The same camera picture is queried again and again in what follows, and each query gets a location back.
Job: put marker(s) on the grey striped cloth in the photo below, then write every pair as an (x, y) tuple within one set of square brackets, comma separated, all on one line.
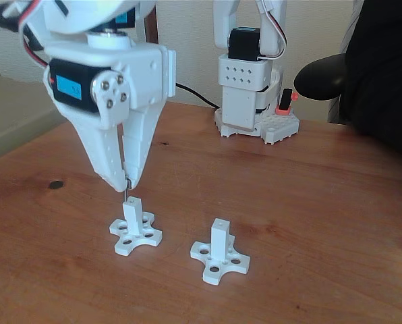
[(351, 30)]

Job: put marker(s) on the person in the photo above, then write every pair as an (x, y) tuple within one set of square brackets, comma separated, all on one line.
[(383, 84)]

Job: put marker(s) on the small metal screw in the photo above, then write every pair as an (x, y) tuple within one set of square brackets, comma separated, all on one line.
[(125, 195)]

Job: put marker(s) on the beige plastic container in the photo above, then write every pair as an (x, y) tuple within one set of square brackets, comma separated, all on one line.
[(15, 111)]

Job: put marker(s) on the orange and black clamp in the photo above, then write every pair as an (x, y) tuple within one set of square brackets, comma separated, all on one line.
[(283, 111)]

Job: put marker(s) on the black chair armrest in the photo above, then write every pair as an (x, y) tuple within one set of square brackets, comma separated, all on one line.
[(319, 79)]

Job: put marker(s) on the white post stand cross base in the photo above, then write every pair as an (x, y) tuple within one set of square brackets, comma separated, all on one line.
[(219, 243), (133, 216)]

